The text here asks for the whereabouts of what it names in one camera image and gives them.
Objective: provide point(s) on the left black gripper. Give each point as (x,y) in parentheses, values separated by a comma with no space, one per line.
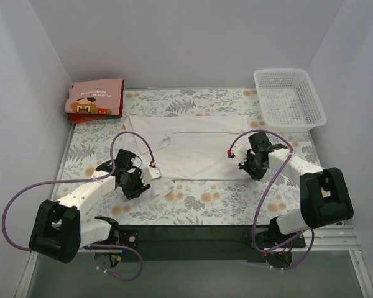
(136,187)

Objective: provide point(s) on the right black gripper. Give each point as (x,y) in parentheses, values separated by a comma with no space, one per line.
(252,166)

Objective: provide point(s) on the white t shirt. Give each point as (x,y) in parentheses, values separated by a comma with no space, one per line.
(184,148)

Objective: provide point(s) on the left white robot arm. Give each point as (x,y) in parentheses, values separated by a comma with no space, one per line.
(60,228)

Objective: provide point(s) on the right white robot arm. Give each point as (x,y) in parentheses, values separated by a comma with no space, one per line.
(324,196)

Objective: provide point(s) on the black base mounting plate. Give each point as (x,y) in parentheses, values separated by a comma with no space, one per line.
(196,242)

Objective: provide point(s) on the floral patterned table mat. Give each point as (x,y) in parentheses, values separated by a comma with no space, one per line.
(191,202)

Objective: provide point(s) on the white plastic mesh basket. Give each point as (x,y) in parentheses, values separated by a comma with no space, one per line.
(288,100)

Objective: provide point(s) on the folded red t shirt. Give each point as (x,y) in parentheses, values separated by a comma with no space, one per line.
(90,116)

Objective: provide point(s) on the folded pink printed t shirt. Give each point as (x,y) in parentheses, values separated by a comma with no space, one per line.
(94,96)

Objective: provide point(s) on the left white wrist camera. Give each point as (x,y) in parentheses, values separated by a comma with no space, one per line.
(150,173)

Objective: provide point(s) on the aluminium extrusion rail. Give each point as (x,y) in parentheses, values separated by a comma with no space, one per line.
(332,266)

